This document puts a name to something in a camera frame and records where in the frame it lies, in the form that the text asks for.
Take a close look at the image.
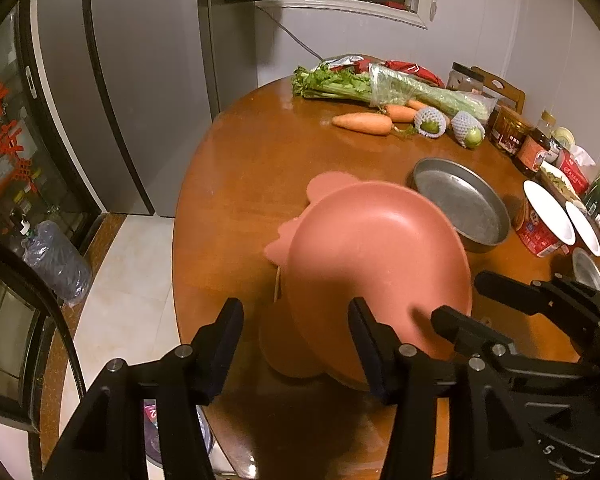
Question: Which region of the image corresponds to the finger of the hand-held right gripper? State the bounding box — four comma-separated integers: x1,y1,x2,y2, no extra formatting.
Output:
474,270,600,356
431,306,600,392

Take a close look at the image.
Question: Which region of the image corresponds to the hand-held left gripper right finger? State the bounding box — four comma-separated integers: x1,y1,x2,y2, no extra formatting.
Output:
347,296,548,480

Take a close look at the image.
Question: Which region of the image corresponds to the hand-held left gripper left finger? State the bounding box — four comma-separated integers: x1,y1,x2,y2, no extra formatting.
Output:
42,297,245,480

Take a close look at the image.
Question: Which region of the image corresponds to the red paper noodle bowl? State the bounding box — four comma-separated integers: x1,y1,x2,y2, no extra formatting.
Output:
514,180,577,258
562,201,600,257

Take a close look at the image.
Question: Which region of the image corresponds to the round metal pan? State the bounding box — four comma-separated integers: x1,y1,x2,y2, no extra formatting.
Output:
412,157,512,253

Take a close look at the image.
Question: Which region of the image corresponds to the round pink plate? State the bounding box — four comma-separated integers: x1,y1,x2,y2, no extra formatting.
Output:
286,181,473,392

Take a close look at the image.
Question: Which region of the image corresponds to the small metal bowl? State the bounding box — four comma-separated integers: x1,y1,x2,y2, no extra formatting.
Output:
571,248,600,295

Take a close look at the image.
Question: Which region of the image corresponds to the white plate of green beans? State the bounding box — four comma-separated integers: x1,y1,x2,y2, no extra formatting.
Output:
539,161,588,211

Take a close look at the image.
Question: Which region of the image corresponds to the red-labelled sauce bottle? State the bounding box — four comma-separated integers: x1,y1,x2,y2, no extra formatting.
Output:
514,128,552,177

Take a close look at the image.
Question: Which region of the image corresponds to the red tissue box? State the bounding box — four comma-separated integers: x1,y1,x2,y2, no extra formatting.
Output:
557,146,597,196

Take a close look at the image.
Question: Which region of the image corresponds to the amber jar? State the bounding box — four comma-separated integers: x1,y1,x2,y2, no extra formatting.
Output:
489,105,533,153

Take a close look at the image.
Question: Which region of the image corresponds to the foam-netted green fruit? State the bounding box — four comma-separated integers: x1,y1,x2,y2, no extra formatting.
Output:
414,107,448,138
451,111,485,149

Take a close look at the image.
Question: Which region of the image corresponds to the large water bottle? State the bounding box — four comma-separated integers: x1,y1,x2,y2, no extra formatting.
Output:
22,220,93,306

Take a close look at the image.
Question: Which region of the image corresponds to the wooden chair back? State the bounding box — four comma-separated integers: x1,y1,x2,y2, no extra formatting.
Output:
471,66,526,115

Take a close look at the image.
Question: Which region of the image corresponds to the bagged celery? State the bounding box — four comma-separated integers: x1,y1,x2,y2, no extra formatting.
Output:
369,63,498,121

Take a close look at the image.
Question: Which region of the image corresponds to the black-framed glass cabinet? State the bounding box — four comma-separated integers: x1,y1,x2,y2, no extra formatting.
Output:
0,232,86,436

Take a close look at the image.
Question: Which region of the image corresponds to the black-lidded glass jar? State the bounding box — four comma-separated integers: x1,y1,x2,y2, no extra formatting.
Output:
447,62,485,95

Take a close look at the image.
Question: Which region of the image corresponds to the large carrot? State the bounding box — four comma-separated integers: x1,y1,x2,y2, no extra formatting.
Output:
331,112,393,136

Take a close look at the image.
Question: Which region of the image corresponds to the red snack bag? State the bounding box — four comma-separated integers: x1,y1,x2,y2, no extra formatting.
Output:
327,55,446,87

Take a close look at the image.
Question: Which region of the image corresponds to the black-framed glass door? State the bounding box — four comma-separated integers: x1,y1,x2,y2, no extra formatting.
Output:
0,0,106,261

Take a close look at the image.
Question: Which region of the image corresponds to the loose celery bunch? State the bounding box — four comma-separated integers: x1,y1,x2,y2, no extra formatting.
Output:
292,62,373,106

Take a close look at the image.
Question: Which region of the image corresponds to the grey refrigerator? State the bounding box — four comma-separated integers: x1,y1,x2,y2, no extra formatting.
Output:
30,0,261,218

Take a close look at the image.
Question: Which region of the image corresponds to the red paper decoration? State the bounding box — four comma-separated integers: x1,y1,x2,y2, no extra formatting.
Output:
0,80,48,196

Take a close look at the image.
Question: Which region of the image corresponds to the black wall cable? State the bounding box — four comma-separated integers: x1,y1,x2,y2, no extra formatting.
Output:
267,7,326,61

